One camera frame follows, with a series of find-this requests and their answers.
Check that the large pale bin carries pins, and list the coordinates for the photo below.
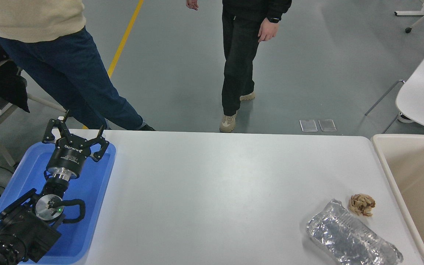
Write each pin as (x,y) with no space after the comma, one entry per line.
(414,184)

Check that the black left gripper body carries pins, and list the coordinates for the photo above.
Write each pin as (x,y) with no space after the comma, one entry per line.
(68,156)

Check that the crumpled tan paper ball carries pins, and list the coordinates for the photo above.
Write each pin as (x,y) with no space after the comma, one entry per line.
(361,204)

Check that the crumpled silver foil tray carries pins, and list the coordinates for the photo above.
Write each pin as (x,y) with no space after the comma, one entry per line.
(348,235)

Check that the person's left hand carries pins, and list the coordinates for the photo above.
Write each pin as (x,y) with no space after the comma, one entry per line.
(269,30)

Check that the white metal chair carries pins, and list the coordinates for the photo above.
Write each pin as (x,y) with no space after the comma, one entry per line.
(42,101)

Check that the person's right hand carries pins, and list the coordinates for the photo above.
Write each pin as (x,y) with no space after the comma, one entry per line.
(191,3)

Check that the white wheeled stand base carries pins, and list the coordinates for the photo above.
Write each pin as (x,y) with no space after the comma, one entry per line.
(421,13)

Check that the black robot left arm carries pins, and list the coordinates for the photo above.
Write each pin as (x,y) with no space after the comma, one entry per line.
(20,228)

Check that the blue plastic tray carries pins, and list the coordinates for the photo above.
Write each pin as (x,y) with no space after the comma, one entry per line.
(94,173)

